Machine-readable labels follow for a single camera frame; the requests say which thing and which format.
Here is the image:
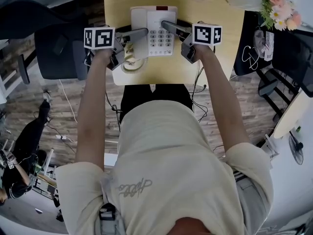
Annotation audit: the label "square light wooden table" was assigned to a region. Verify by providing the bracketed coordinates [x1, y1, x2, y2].
[103, 0, 247, 87]

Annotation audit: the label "white floor cable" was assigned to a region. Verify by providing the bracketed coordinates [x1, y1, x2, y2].
[58, 79, 78, 123]

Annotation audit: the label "grey cloth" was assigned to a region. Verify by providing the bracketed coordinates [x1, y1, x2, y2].
[253, 29, 266, 50]

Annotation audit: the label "person's left forearm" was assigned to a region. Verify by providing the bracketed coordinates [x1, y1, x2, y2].
[75, 48, 115, 167]

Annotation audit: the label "grey shoulder strap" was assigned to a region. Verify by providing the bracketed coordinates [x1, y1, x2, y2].
[99, 202, 125, 235]
[234, 174, 268, 235]

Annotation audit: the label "black standing fan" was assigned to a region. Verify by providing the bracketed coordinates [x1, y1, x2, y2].
[288, 135, 304, 165]

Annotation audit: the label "black floor cable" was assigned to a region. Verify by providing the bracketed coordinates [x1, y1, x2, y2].
[105, 92, 123, 132]

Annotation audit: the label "black mesh office chair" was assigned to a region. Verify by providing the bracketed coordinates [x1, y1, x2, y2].
[233, 10, 313, 118]

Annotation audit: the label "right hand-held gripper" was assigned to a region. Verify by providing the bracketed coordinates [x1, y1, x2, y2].
[161, 20, 223, 64]

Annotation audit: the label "black padded office chair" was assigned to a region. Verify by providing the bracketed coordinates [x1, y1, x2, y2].
[0, 0, 108, 85]

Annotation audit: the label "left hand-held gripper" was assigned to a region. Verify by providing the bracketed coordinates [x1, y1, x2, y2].
[84, 27, 149, 71]

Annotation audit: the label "white looped cable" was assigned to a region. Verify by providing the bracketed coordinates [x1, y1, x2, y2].
[242, 45, 260, 71]

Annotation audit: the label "white telephone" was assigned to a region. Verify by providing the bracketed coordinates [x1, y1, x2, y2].
[121, 5, 179, 74]

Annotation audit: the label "person's torso cream t-shirt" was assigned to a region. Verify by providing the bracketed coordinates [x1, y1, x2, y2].
[55, 99, 274, 235]

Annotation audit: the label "person's right forearm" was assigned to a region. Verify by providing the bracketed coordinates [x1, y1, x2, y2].
[193, 44, 251, 161]

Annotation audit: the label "person's legs black trousers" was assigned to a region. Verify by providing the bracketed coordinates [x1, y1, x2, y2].
[119, 84, 194, 132]

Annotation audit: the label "pink flower bouquet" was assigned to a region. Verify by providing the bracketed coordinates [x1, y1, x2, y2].
[254, 0, 303, 31]

